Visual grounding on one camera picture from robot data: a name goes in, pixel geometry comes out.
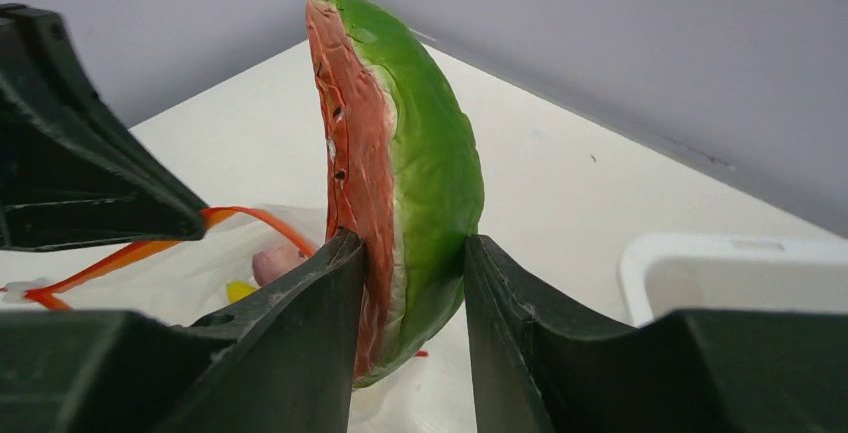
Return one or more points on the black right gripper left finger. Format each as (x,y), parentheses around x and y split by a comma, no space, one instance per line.
(280,360)

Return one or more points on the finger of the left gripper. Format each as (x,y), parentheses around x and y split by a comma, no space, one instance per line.
(72,175)

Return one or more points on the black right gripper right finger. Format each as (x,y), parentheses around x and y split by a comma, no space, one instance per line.
(543,362)

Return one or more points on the clear zip top bag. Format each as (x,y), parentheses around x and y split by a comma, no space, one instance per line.
(173,282)

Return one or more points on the watermelon slice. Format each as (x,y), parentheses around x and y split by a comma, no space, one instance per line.
(403,174)

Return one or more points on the yellow banana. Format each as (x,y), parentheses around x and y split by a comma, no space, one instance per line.
(238,290)

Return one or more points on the purple onion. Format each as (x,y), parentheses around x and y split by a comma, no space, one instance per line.
(270,264)

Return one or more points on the white plastic tub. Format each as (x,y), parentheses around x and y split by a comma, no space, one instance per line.
(662,272)

